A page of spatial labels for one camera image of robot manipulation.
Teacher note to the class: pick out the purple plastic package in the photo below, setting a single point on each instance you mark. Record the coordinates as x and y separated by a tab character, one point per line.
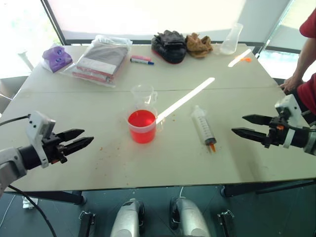
56	58

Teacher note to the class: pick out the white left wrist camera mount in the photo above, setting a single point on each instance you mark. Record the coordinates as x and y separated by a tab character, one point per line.
37	124

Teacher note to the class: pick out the black metal bracket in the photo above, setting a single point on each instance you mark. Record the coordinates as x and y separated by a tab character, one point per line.
225	222
86	223

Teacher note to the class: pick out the black table leg beam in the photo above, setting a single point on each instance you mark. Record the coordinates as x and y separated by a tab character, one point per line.
56	196
266	188

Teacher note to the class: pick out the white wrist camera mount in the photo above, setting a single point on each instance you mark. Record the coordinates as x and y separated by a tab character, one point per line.
290	105
37	124

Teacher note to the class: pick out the person red shirt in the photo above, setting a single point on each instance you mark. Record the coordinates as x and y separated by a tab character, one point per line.
308	24

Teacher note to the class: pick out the pink marker pen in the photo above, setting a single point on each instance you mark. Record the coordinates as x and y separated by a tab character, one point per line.
142	58

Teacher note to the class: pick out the clear plastic syringe orange tip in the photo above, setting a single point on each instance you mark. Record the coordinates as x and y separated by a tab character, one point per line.
203	126

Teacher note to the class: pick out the brown crumpled cloth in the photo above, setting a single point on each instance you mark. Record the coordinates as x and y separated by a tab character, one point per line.
198	45

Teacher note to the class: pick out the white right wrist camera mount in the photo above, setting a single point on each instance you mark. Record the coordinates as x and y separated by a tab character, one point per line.
290	105

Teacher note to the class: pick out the clear beaker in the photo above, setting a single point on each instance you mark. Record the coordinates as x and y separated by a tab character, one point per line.
143	95

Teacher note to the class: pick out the beaker with red liquid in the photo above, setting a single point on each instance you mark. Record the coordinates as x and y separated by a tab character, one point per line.
142	133

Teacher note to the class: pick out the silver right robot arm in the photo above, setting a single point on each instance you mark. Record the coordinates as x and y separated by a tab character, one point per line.
304	140

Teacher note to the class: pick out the blue and white marker pen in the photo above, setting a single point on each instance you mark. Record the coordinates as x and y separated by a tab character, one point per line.
143	62

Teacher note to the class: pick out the silver robot left leg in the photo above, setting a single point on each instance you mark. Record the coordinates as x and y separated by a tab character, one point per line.
127	219

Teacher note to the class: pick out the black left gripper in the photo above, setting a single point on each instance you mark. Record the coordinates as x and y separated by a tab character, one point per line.
53	148

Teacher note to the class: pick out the black crumpled cloth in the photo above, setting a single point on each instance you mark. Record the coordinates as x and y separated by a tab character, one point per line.
170	47

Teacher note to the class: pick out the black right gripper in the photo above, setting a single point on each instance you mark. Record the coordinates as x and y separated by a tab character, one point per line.
275	133

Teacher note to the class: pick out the clear plastic flask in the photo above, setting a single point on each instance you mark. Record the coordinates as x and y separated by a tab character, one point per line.
230	42

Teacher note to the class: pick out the plastic bag with grey books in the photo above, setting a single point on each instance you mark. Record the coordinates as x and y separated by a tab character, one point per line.
98	60

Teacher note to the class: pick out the person bare hand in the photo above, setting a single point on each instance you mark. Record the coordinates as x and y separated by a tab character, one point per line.
292	82

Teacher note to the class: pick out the small orange plastic piece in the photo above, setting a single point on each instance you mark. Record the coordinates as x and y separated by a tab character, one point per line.
245	59

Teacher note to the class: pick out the person bare forearm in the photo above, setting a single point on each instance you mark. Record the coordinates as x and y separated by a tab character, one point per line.
304	56

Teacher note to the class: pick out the dark window frame post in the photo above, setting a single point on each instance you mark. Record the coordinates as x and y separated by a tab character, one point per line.
276	27
55	24

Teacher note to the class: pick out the white power strip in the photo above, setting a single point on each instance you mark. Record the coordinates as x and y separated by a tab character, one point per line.
30	203

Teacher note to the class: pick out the silver robot right leg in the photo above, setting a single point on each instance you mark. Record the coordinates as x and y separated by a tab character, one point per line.
190	217

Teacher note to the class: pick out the silver robot leg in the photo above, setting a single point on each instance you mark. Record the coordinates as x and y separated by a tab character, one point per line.
127	219
190	217

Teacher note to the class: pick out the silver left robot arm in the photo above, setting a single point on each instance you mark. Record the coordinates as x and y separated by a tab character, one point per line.
11	160

